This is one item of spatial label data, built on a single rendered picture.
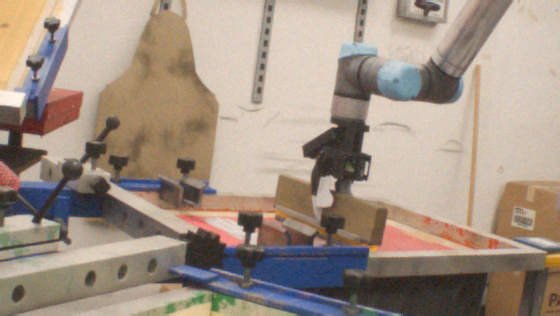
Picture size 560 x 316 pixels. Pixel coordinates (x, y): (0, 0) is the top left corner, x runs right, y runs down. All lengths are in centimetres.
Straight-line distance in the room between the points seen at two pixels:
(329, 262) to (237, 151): 257
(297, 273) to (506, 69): 357
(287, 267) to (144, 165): 239
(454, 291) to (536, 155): 341
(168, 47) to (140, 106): 26
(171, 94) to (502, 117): 190
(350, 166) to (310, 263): 37
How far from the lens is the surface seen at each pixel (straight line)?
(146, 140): 397
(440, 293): 196
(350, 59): 195
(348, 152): 196
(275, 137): 430
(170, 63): 396
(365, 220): 191
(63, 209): 172
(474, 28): 191
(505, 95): 512
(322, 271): 167
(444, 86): 197
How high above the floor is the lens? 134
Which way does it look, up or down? 7 degrees down
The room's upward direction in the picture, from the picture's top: 8 degrees clockwise
